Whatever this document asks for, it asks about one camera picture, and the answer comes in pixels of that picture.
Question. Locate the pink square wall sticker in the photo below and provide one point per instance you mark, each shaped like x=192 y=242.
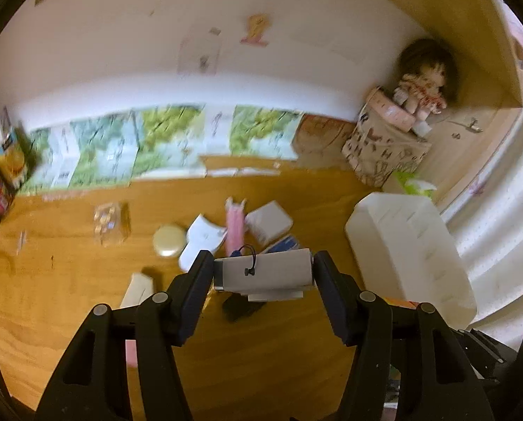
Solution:
x=200 y=50

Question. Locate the cream faceted case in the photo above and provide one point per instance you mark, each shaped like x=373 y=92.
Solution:
x=140 y=288

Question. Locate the green tissue pack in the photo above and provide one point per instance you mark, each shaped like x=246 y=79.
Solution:
x=406 y=183

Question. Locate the orange juice carton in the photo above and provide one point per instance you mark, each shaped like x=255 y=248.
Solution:
x=13 y=163

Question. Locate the green grape printed cardboard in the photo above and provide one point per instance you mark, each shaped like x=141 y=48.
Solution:
x=153 y=143

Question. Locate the pink hair roller clip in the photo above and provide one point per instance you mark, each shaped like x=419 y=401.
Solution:
x=234 y=239

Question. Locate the white cat-shaped case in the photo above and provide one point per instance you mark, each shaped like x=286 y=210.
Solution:
x=201 y=235

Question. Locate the brown cardboard with drawing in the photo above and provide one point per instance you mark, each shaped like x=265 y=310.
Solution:
x=318 y=142

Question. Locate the round cream compact mirror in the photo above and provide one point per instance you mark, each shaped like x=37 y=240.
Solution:
x=169 y=240

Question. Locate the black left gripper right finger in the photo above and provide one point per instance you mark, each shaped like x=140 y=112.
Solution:
x=340 y=296

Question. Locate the white square charger box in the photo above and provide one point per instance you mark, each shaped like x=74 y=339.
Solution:
x=268 y=223

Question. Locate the beige letter-print fabric bag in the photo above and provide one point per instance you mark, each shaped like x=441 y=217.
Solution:
x=375 y=149

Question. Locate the blue white plastic floss box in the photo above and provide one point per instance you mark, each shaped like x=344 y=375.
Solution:
x=285 y=244

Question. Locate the pink sticker-covered case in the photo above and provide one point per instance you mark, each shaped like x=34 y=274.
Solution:
x=389 y=111

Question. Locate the brown-haired plush doll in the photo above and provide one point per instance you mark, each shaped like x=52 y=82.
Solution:
x=428 y=79

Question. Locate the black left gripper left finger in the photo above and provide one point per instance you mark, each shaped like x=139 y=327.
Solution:
x=187 y=294

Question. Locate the yellow cartoon wall sticker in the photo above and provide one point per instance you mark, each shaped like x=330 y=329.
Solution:
x=257 y=24

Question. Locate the black power adapter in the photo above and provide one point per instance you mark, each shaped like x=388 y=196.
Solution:
x=237 y=307

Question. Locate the white plastic storage bin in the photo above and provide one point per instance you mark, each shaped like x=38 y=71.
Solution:
x=405 y=252

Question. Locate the clear acrylic sticker box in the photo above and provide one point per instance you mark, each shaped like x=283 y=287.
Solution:
x=111 y=223

